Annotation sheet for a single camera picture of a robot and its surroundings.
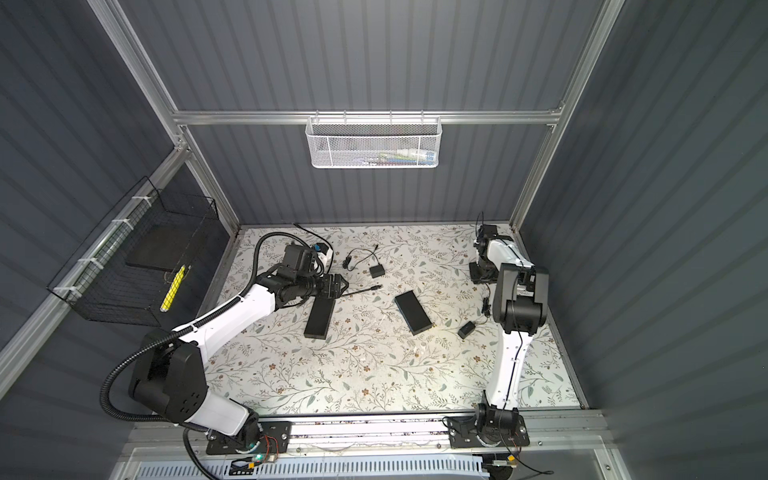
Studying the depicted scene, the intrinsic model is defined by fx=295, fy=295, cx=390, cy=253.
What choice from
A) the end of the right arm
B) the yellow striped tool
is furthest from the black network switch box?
the yellow striped tool

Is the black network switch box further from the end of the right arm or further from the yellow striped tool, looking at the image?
the yellow striped tool

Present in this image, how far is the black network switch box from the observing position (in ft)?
3.05
